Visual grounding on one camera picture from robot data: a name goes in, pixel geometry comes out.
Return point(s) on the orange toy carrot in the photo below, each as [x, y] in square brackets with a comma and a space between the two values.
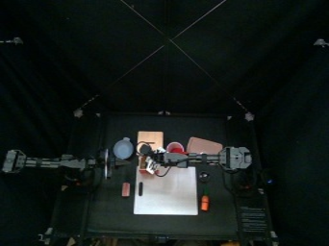
[205, 201]

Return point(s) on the red cup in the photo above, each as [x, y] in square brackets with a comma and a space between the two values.
[176, 147]

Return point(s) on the metal frame clamp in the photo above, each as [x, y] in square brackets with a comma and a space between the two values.
[249, 116]
[320, 42]
[78, 112]
[14, 41]

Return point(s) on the light wooden board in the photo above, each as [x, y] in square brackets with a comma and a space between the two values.
[150, 138]

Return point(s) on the blue-grey round plate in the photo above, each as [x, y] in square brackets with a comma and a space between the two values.
[123, 149]

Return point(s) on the small black round object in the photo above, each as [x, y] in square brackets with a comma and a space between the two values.
[204, 176]

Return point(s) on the white text label sticker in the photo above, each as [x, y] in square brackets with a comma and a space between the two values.
[253, 219]

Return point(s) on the black toy knife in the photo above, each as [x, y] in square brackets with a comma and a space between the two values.
[141, 189]

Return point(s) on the white cutting board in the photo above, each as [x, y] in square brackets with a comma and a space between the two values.
[172, 195]

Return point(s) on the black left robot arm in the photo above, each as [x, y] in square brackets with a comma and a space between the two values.
[47, 162]

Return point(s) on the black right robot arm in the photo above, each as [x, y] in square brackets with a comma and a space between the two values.
[222, 158]

